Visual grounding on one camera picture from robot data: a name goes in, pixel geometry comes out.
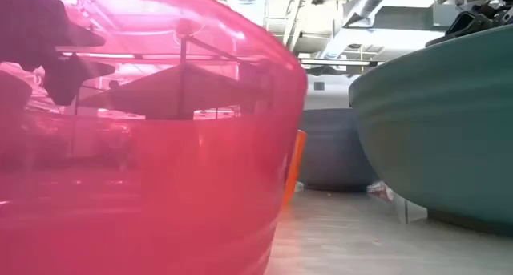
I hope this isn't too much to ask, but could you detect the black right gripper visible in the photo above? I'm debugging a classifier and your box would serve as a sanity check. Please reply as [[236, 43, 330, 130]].
[[425, 0, 513, 47]]

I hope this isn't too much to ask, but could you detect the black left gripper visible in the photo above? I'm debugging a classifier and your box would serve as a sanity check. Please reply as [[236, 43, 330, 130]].
[[0, 0, 116, 112]]

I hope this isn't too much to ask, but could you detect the turquoise plastic bowl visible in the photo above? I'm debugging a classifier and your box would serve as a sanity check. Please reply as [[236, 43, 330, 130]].
[[347, 24, 513, 238]]

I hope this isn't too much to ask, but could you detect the large blue-grey plastic bowl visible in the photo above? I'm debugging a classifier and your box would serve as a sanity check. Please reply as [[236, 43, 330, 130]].
[[298, 107, 380, 192]]

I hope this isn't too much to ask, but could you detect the long ceiling light strip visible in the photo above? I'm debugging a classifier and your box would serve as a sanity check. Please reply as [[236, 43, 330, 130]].
[[299, 58, 386, 67]]

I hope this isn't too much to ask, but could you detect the white ceiling beam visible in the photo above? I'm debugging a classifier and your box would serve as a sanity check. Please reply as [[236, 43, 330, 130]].
[[281, 0, 310, 48]]

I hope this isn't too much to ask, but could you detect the magenta plastic bowl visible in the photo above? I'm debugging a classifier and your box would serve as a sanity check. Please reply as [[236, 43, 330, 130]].
[[0, 0, 309, 275]]

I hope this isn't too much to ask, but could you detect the red plastic bowl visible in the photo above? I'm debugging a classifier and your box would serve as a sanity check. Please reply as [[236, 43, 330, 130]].
[[282, 129, 308, 207]]

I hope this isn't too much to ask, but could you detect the silver ventilation duct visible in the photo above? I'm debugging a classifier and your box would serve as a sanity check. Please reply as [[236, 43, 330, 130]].
[[342, 0, 402, 27]]

